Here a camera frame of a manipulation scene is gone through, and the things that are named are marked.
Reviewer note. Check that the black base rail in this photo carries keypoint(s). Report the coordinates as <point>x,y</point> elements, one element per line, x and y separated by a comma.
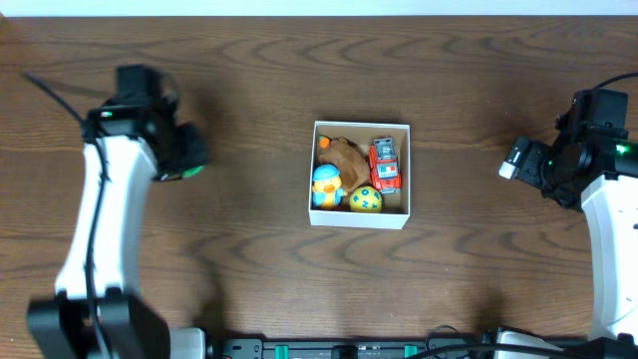
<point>379,346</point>

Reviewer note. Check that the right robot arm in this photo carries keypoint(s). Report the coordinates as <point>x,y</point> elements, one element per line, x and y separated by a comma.
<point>591,167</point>

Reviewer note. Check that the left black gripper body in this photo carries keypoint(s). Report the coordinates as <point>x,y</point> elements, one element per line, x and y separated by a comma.
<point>184,154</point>

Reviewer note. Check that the yellow ball blue letters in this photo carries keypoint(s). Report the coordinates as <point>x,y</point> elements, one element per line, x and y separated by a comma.
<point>366,199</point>

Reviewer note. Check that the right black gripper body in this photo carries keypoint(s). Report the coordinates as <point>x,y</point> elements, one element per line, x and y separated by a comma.
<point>538,169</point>

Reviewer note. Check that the red toy fire truck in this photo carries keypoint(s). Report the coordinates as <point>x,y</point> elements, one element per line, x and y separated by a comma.
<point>384,166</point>

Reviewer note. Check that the green ridged disc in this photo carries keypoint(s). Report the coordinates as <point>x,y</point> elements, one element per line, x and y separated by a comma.
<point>192,172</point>

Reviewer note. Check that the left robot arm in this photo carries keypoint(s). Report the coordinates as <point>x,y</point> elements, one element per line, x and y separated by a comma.
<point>130,141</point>

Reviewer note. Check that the yellow duck toy blue hat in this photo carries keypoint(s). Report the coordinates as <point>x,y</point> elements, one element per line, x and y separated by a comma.
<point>327,187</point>

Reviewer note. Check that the white cardboard box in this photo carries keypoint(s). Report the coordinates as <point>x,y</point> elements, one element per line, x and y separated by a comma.
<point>396,206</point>

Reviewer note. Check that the brown plush toy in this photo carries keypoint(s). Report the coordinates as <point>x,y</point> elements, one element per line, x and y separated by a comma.
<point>353,167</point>

